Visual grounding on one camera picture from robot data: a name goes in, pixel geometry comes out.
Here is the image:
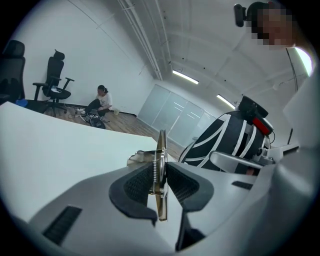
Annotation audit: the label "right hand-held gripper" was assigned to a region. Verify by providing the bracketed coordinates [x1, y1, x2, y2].
[208, 143, 300, 174]

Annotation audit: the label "black headrest office chair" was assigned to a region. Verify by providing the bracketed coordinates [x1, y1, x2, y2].
[32, 49, 75, 104]

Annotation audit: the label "black white striped backpack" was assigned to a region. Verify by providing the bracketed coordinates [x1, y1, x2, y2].
[178, 111, 274, 173]

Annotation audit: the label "long ceiling light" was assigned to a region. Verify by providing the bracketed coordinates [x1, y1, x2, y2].
[215, 93, 237, 110]
[171, 69, 200, 85]

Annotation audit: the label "black mesh office chair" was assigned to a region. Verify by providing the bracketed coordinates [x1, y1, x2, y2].
[0, 39, 27, 106]

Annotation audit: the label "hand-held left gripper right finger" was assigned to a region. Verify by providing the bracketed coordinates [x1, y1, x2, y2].
[166, 161, 262, 253]

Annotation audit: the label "black head-worn camera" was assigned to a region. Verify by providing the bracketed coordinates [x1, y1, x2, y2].
[233, 3, 255, 28]

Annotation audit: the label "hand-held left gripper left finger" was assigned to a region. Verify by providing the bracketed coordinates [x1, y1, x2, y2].
[26, 161, 177, 256]

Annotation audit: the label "dark equipment on floor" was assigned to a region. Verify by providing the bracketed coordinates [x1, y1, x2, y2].
[74, 107, 111, 130]

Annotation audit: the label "person's head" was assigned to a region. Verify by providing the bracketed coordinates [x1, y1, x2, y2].
[246, 1, 301, 49]

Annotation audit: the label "frosted glass partition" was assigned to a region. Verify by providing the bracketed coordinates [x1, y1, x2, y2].
[137, 83, 218, 149]

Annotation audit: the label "white ceiling pipes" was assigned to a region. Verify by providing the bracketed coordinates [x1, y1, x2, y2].
[117, 0, 163, 81]

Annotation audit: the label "silver metal binder clip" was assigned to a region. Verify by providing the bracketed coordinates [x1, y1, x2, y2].
[127, 129, 171, 223]

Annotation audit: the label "black device with red label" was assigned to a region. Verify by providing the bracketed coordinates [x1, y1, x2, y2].
[238, 95, 275, 137]

